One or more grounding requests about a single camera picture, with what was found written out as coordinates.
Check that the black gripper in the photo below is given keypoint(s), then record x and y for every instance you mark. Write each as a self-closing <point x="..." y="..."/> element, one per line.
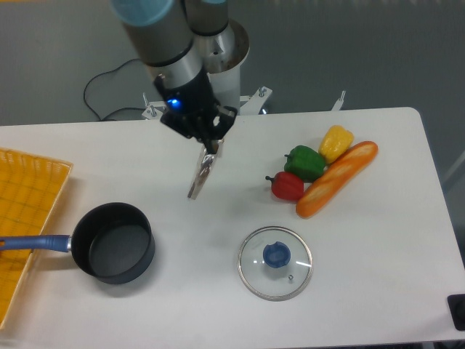
<point x="193" y="111"/>

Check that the plastic toast slice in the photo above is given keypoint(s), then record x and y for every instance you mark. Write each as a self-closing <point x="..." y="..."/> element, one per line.
<point x="205" y="165"/>

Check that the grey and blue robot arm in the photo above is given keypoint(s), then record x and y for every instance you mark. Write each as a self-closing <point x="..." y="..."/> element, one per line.
<point x="163" y="34"/>

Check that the red toy bell pepper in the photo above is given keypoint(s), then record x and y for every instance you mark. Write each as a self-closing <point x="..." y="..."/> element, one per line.
<point x="286" y="186"/>

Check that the green toy bell pepper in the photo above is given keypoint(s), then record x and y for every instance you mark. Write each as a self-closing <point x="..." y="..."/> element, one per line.
<point x="305" y="163"/>

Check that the yellow toy bell pepper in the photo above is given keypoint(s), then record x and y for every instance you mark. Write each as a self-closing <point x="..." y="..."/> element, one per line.
<point x="336" y="141"/>

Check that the glass lid with blue knob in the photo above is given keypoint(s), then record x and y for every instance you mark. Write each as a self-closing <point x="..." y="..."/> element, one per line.
<point x="275" y="263"/>

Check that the orange toy baguette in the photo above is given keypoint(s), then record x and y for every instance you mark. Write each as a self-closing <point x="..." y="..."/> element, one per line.
<point x="339" y="174"/>

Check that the yellow woven basket tray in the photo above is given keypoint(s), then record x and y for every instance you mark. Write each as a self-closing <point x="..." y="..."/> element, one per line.
<point x="31" y="185"/>

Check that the black device at table corner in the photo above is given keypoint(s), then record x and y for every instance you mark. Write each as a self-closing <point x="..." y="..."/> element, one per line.
<point x="456" y="303"/>

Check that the black pot with blue handle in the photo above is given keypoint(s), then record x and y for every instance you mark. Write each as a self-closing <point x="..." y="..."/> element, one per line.
<point x="113" y="243"/>

